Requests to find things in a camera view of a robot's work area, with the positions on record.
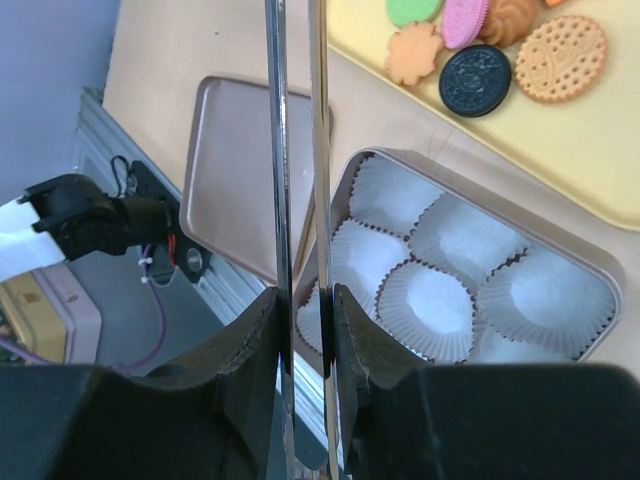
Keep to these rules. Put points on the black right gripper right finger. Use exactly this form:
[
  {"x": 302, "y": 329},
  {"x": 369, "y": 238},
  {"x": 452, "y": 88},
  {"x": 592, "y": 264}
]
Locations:
[{"x": 405, "y": 418}]

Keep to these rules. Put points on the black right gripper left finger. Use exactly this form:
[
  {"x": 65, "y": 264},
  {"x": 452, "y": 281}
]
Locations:
[{"x": 207, "y": 414}]

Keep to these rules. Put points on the metal serving tongs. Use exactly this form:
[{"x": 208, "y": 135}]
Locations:
[{"x": 300, "y": 135}]

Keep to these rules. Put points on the brown swirl cookie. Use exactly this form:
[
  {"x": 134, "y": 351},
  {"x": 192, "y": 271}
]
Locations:
[{"x": 508, "y": 21}]

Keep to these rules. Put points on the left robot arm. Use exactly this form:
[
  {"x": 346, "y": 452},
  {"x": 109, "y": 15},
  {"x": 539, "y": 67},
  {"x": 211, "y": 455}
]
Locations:
[{"x": 69, "y": 217}]

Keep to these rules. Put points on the gold square cookie tin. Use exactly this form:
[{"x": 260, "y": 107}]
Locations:
[{"x": 451, "y": 273}]

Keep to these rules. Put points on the decorated tin under table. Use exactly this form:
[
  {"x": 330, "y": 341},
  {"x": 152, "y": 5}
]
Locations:
[{"x": 48, "y": 313}]

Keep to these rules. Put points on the gold tin lid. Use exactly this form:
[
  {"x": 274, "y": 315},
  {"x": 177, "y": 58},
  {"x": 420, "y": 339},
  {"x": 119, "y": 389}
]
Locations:
[{"x": 228, "y": 196}]

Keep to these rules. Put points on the black sandwich cookie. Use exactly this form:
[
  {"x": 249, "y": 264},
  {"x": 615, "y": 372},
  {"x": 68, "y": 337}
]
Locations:
[{"x": 475, "y": 81}]

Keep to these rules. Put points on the flower shaped tan cookie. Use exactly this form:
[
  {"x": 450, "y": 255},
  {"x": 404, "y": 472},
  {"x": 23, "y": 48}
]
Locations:
[{"x": 412, "y": 53}]

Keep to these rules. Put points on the dotted round biscuit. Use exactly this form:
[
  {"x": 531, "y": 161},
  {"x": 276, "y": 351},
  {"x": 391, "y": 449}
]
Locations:
[{"x": 561, "y": 59}]

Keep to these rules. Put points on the pink sandwich cookie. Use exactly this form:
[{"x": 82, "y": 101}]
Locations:
[{"x": 462, "y": 21}]

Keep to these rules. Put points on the green sandwich cookie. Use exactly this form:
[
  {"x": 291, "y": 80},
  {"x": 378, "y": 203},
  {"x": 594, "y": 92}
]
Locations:
[{"x": 404, "y": 12}]

